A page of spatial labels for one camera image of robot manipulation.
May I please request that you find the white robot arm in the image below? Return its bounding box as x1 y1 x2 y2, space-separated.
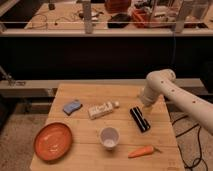
139 69 213 135

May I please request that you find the orange plate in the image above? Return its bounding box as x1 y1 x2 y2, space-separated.
34 122 73 162

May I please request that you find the blue sponge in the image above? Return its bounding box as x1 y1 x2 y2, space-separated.
63 100 82 116

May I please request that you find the white glue bottle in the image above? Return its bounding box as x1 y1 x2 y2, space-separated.
88 101 120 120

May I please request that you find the black bowl on bench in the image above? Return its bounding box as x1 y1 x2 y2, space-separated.
107 13 131 28

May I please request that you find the metal frame post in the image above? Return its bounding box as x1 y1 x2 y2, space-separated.
82 0 93 34

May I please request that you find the orange bin on bench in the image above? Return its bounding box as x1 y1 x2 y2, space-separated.
131 9 156 28

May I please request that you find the orange carrot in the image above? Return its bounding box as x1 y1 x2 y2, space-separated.
128 145 160 158

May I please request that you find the black floor cable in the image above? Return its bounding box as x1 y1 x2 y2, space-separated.
171 113 210 171

